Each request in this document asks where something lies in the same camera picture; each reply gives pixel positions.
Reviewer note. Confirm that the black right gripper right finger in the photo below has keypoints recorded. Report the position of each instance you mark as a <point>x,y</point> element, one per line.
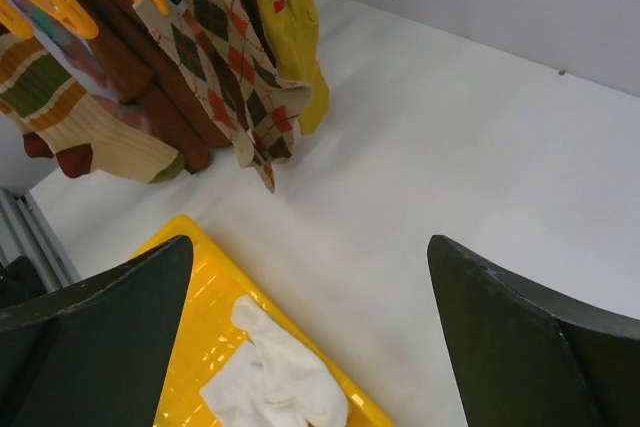
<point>526,355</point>

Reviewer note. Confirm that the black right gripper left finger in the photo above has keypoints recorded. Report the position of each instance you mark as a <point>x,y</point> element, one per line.
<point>96,353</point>

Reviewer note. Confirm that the white sock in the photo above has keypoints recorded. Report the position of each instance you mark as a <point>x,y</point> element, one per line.
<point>272,379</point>

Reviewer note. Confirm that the yellow plastic tray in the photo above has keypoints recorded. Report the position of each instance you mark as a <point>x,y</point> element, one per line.
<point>206,337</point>

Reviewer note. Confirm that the striped beige green sock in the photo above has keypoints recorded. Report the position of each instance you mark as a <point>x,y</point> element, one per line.
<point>41,97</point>

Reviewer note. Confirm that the brown sock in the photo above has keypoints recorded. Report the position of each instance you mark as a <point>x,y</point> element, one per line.
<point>143,74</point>

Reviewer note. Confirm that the beige argyle sock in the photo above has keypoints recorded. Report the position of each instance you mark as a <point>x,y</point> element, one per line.
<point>224,63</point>

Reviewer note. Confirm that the yellow sock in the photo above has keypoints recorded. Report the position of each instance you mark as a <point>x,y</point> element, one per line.
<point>292,30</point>

